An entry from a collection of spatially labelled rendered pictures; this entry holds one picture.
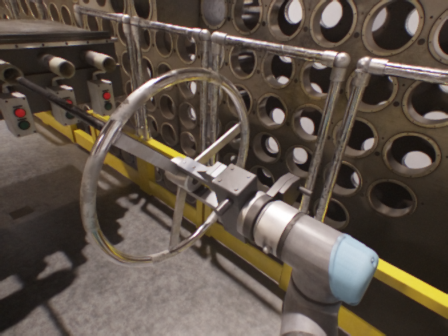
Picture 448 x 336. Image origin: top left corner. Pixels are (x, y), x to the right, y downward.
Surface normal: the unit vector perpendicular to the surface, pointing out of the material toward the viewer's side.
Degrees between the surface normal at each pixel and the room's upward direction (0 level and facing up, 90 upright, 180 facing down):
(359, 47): 90
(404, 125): 90
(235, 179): 17
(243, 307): 0
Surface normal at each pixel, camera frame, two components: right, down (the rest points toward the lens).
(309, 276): -0.71, 0.36
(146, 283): 0.05, -0.85
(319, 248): -0.36, -0.47
